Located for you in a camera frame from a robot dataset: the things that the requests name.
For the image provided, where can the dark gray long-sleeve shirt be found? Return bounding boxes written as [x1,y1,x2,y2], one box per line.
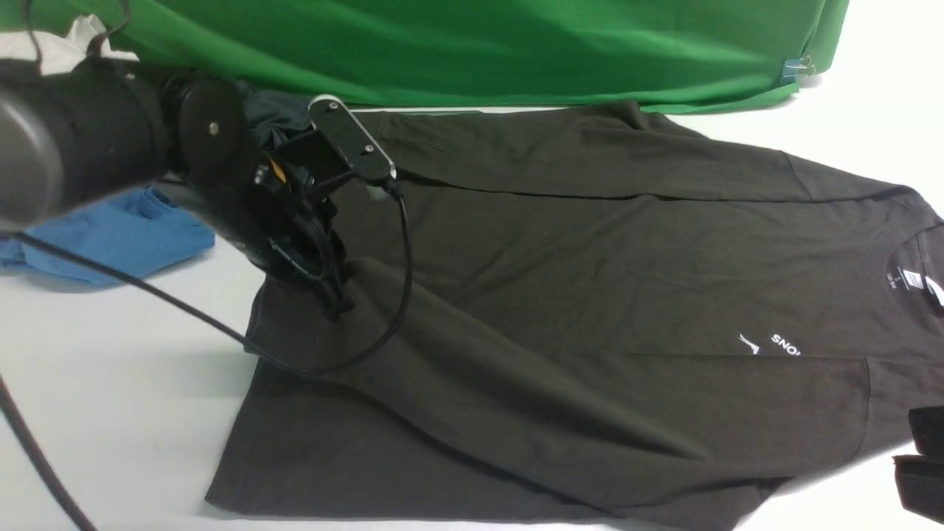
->
[206,102,942,530]

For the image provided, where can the black gripper image-left finger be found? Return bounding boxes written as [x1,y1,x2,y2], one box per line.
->
[310,258,354,322]

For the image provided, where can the dark teal crumpled shirt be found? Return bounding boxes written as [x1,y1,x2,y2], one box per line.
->
[236,83,311,150]

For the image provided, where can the white crumpled shirt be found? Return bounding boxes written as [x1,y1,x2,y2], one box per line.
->
[1,14,108,75]

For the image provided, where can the wrist camera image-left arm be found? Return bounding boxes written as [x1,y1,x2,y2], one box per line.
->
[308,94,398,201]

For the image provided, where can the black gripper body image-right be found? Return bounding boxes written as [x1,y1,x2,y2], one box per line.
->
[894,406,943,524]

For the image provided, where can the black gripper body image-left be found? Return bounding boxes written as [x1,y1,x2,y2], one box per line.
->
[188,131,338,290]

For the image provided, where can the green backdrop cloth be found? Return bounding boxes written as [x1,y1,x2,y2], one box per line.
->
[1,1,849,115]

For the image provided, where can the blue crumpled shirt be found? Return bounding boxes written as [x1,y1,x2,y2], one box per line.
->
[1,187,215,289]

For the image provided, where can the blue binder clip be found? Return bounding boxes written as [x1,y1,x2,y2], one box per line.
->
[780,55,816,85]

